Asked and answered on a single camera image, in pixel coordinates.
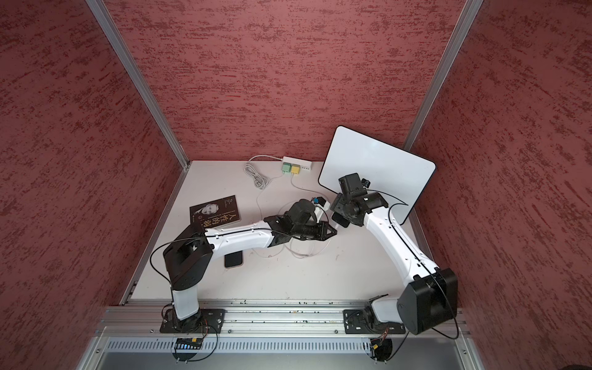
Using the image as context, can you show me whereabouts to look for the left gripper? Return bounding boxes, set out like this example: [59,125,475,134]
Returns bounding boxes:
[292,218,338,241]

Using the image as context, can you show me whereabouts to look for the green-edged black phone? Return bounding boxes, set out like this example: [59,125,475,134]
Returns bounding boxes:
[331,211,351,228]

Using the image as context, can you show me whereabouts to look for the thick white charging cable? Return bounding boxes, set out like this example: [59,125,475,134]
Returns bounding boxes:
[277,173,339,260]

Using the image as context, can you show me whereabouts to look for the thin white charging cable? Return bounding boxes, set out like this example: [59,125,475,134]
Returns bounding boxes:
[253,170,288,251]

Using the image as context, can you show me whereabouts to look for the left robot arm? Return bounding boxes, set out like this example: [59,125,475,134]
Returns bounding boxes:
[161,197,337,322]

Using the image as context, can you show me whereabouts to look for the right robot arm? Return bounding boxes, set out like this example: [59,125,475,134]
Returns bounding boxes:
[331,191,458,335]

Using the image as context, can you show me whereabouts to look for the white board tablet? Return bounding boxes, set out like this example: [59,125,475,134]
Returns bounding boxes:
[319,126,436,224]

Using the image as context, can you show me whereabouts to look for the white power strip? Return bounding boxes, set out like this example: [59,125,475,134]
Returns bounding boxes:
[282,157,313,171]

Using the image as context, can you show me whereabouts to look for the dark book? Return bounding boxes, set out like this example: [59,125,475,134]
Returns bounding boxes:
[190,195,241,229]

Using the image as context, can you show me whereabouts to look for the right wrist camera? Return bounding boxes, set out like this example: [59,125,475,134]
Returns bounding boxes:
[339,173,370,199]

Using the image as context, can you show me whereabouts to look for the grey power cord bundle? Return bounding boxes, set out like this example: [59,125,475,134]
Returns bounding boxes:
[244,154,284,191]

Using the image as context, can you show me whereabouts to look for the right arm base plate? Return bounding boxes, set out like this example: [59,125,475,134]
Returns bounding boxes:
[343,308,406,335]

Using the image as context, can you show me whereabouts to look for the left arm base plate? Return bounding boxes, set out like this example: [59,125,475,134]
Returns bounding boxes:
[160,307,227,335]

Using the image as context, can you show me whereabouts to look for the aluminium rail frame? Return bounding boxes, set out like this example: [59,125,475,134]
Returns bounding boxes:
[78,300,483,369]

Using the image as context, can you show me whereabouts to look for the right corner aluminium post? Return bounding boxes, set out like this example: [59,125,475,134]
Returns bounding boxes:
[403,0,483,152]

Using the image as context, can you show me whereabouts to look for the corner aluminium post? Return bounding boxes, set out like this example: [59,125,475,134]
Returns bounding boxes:
[403,0,483,152]
[86,0,191,171]

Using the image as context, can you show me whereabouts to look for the left corner aluminium post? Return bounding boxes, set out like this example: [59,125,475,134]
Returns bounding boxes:
[86,0,191,171]

